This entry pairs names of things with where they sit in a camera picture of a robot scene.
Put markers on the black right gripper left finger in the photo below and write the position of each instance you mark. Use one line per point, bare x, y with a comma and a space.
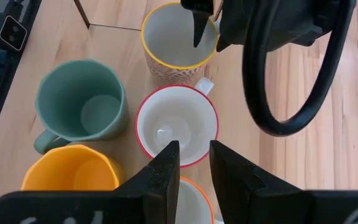
157, 186

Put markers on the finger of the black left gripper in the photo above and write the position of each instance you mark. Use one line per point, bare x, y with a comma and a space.
222, 45
199, 18

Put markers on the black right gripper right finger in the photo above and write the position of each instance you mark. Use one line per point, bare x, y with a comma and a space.
244, 193

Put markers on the yellow dotted mug orange rim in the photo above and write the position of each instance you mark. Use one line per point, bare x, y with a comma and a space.
191, 205

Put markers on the grey diamond mug red rim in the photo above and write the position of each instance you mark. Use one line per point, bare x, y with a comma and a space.
154, 124

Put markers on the red swirl mug yellow rim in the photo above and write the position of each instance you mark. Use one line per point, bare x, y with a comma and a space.
166, 74

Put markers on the plain yellow mug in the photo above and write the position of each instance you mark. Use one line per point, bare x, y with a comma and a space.
57, 168

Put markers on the plain green mug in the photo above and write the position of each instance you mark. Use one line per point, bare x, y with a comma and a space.
61, 93

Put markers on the black table frame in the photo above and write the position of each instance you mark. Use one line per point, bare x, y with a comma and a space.
14, 67

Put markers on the black table-level camera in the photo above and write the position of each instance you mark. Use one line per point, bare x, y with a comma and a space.
12, 32

